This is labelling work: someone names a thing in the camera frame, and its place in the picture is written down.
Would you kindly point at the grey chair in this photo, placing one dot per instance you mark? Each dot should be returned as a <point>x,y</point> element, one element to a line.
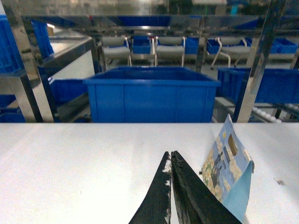
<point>170,47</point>
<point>229,46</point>
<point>116,47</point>

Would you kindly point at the grey chair left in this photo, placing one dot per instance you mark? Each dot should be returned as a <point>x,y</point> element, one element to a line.
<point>116,47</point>

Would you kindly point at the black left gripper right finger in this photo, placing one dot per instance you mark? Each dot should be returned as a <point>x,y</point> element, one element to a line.
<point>194,202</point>

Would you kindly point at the steel rack upright post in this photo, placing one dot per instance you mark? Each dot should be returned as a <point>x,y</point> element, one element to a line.
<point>252,80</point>

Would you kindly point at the blue crate lower front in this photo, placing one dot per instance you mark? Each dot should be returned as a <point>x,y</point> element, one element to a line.
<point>151,95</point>

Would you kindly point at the flower gift bag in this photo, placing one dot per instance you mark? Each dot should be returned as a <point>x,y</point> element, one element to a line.
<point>228,169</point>

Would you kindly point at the grey chair right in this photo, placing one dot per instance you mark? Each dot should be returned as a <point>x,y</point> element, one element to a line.
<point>229,46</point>

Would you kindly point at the grey chair middle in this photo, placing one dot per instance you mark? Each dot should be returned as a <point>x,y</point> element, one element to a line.
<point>170,47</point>

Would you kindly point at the blue crate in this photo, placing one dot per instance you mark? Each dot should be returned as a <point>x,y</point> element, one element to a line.
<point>151,95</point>
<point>278,86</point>

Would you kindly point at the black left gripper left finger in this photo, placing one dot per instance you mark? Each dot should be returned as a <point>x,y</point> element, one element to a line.
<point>156,206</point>

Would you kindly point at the blue crate lower right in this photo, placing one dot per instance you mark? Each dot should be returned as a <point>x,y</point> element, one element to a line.
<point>278,86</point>

